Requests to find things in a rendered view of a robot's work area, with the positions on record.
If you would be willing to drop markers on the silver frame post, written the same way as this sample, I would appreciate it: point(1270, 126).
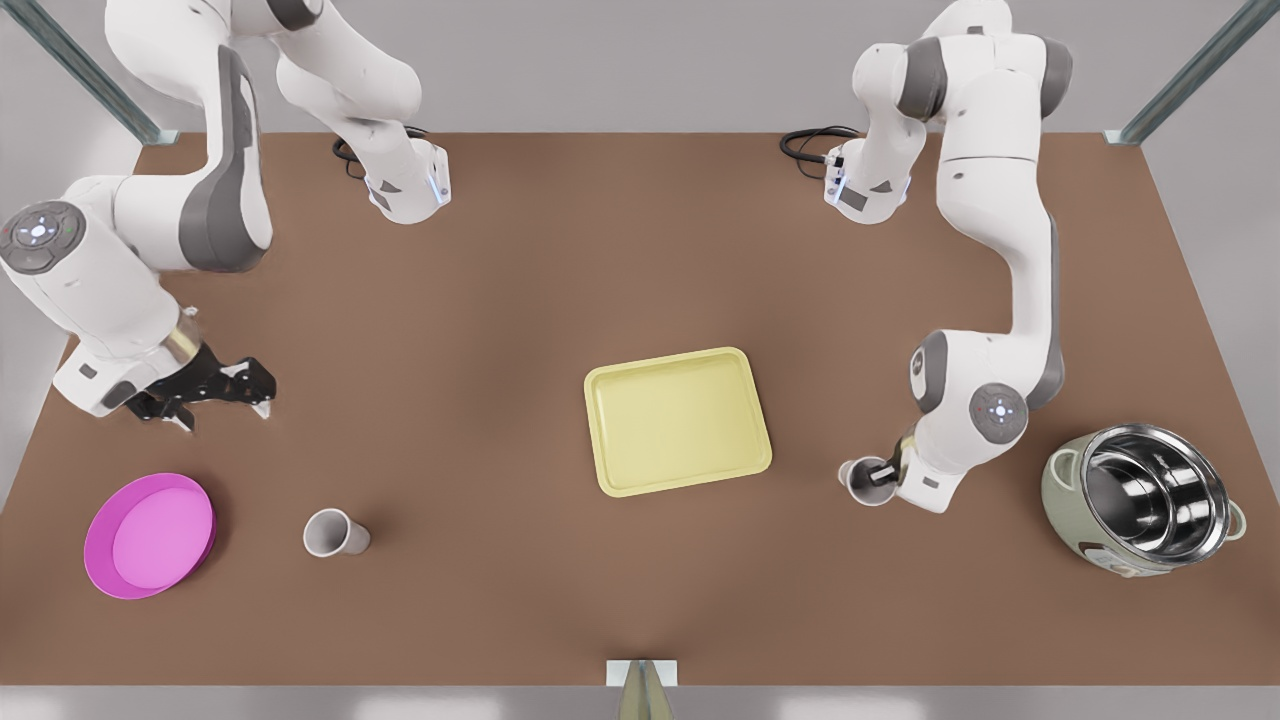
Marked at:
point(1190, 70)
point(642, 690)
point(85, 70)

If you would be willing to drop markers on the yellow rectangular tray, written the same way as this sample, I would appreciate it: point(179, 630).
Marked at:
point(677, 421)

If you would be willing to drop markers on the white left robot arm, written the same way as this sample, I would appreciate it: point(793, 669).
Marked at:
point(1000, 200)

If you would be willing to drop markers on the white IKEA cup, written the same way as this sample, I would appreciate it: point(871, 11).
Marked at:
point(336, 534)
point(860, 488)

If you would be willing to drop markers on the green pot with steel inside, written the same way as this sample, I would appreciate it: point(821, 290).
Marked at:
point(1140, 500)

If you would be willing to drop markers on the pink round plate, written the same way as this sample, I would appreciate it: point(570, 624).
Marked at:
point(150, 536)

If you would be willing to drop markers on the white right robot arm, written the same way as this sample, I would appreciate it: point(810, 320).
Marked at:
point(120, 290)

